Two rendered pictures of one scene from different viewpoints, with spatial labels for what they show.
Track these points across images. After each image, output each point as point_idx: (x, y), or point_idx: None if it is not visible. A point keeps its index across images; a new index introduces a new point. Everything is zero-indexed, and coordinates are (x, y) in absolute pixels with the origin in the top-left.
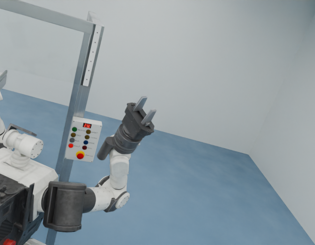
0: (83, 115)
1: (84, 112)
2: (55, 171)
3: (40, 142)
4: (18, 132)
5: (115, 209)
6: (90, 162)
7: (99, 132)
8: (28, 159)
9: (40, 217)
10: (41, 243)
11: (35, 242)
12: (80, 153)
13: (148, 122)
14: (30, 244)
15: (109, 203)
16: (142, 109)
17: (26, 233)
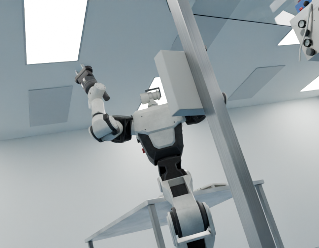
0: (183, 48)
1: (181, 43)
2: (134, 112)
3: (140, 95)
4: (156, 91)
5: (98, 141)
6: (174, 116)
7: (157, 69)
8: (147, 106)
9: (141, 142)
10: (182, 203)
11: (181, 195)
12: None
13: None
14: (167, 180)
15: None
16: (82, 68)
17: (143, 149)
